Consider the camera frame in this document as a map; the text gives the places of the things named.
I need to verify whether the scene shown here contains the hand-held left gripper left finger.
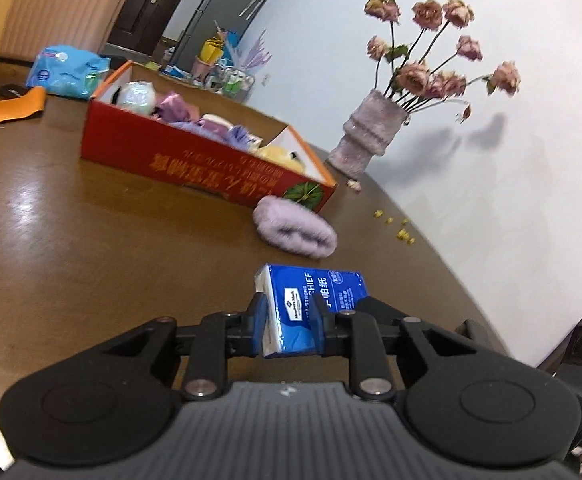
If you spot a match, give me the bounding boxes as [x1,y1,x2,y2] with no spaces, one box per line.
[104,292,272,402]

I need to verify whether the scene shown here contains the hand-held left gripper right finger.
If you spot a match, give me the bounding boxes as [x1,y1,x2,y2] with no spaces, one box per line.
[315,295,472,403]

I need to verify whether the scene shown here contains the yellow bag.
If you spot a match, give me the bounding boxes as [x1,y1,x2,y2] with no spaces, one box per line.
[198,34,225,61]

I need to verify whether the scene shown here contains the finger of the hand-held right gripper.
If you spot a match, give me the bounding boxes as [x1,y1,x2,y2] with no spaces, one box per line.
[457,319,502,355]

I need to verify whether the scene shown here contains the yellow white alpaca plush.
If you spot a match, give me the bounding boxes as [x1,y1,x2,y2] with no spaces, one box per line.
[248,144,307,174]

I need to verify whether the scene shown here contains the pink purple scrunchie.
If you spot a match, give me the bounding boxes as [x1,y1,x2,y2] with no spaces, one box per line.
[153,91,200,124]

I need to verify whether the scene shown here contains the pink bin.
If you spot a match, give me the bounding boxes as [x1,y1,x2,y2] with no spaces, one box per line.
[193,55,217,84]

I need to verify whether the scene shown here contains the purple fluffy towel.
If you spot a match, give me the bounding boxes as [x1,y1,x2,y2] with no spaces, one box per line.
[252,196,339,260]

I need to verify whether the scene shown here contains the blue wet wipes packet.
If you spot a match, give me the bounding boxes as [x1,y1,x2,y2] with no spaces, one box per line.
[24,46,112,100]

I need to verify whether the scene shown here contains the dried rose bouquet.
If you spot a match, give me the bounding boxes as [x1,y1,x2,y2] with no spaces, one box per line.
[363,0,522,124]

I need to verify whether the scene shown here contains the grey refrigerator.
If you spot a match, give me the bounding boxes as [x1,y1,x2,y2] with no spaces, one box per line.
[170,0,298,74]

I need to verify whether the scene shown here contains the dark brown door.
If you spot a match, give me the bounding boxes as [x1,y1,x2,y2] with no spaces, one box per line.
[106,0,205,57]

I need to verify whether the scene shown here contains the blue tissue pack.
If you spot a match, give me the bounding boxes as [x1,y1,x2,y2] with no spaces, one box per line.
[254,263,371,360]

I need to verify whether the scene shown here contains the iridescent plush ball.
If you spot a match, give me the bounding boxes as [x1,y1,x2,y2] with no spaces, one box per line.
[118,81,158,117]

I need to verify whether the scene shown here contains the lavender cloth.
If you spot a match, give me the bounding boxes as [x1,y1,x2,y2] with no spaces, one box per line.
[225,125,262,151]

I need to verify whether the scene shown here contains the scattered yellow crumbs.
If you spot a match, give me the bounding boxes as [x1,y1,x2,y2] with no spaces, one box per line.
[373,208,417,246]

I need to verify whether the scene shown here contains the red cardboard box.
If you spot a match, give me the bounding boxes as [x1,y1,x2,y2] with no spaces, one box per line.
[80,60,339,214]

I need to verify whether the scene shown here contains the purple hangers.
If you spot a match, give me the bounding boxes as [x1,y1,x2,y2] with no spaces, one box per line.
[240,29,275,71]

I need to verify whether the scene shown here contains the pink ribbed suitcase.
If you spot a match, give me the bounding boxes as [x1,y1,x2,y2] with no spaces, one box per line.
[0,0,136,59]

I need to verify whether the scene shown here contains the pink textured vase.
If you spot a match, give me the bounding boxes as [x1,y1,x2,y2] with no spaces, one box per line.
[326,88,411,180]

